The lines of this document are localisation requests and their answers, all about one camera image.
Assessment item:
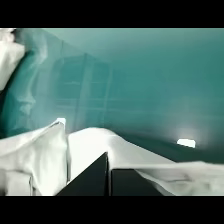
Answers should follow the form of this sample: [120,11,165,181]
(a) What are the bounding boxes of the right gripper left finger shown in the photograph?
[55,151,110,197]

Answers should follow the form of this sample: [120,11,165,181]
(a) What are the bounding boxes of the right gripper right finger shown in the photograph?
[110,168,165,197]

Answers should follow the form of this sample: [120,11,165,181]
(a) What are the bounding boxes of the pale grey T-shirt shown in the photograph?
[0,28,224,197]

